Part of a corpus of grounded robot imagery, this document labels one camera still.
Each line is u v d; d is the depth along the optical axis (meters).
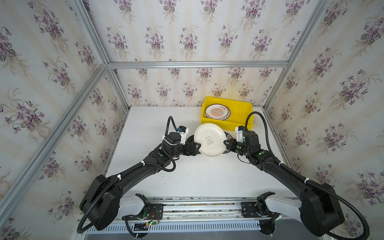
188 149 0.70
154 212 0.72
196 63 1.05
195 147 0.76
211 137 0.84
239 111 1.18
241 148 0.70
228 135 1.01
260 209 0.66
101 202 0.40
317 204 0.40
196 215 0.73
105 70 0.91
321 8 0.72
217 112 1.11
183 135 0.73
